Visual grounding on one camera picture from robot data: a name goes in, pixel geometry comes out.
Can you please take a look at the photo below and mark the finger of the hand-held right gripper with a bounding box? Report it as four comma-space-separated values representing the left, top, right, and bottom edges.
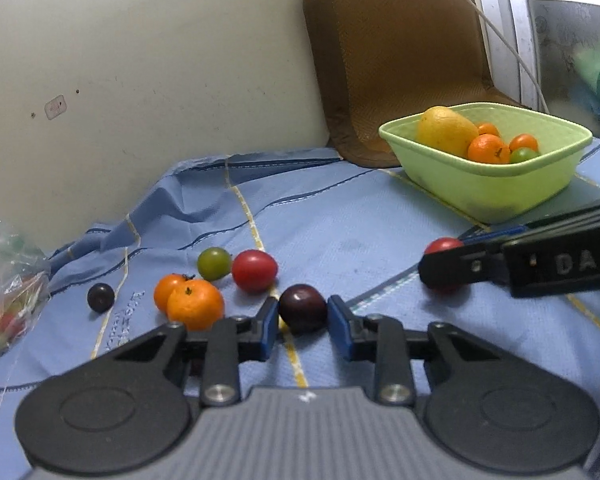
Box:
459, 226, 529, 250
418, 244, 512, 289

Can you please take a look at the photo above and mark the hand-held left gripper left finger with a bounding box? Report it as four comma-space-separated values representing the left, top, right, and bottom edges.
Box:
80, 296, 280, 408

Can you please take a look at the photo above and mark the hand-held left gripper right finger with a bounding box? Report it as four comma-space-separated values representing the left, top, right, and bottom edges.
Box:
327, 295, 531, 408

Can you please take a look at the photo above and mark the red tomato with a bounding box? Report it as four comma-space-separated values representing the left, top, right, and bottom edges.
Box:
424, 237, 465, 294
231, 249, 279, 294

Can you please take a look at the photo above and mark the dark purple plum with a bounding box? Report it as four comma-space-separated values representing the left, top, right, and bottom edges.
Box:
278, 284, 328, 334
87, 283, 115, 313

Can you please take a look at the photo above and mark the green plastic basket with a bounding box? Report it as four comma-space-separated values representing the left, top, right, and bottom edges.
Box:
378, 102, 593, 225

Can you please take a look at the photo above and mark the large orange mandarin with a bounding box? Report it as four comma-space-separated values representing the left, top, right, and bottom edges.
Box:
467, 133, 511, 165

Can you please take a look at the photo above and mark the large yellow citrus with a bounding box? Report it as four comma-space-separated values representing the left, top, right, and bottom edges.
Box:
416, 106, 480, 158

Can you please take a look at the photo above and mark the blue bed sheet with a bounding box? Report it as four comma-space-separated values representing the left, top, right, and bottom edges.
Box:
0, 135, 600, 480

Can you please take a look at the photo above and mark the brown woven seat cushion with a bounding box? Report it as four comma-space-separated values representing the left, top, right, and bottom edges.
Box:
302, 0, 536, 168

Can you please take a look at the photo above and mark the clear plastic bag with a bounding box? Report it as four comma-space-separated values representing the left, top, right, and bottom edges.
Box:
0, 215, 51, 366

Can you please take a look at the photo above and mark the white cable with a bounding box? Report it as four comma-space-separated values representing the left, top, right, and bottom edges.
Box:
432, 0, 548, 111

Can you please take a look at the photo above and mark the white window frame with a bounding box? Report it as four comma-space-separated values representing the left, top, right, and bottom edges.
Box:
470, 0, 600, 111

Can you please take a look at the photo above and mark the small white wall sticker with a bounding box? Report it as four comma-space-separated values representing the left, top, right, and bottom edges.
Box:
45, 96, 69, 121

